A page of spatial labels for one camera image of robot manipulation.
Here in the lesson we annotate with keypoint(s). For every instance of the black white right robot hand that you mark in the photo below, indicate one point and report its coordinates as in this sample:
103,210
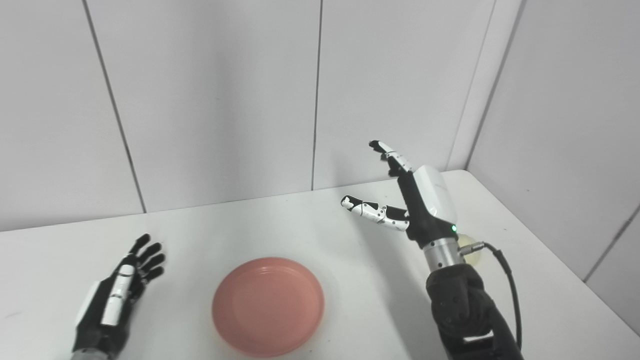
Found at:
425,210

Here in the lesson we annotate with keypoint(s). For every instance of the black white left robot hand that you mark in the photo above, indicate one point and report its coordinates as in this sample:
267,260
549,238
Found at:
107,315

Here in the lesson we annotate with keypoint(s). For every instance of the cream steamed bun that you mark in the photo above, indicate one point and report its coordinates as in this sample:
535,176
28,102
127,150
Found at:
472,250

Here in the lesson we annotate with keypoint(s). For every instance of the pink round plate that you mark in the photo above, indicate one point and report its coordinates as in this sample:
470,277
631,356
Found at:
268,306

